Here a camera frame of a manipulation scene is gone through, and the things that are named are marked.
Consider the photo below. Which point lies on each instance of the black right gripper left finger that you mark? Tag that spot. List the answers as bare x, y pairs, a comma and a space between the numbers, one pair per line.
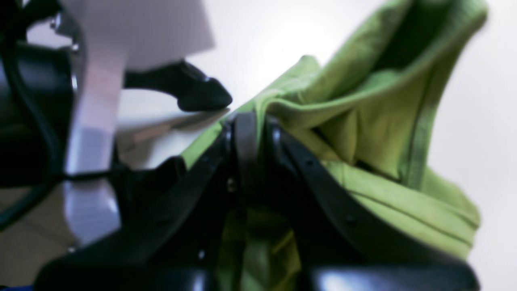
173, 245

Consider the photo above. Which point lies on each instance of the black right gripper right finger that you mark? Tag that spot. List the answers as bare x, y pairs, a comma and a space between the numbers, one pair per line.
342, 245

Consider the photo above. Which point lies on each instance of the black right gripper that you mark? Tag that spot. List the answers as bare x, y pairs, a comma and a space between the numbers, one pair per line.
36, 103

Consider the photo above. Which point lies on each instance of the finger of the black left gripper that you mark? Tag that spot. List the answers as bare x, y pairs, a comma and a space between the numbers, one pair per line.
194, 90

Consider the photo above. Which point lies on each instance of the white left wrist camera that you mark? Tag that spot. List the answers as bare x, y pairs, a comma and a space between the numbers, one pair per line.
115, 36

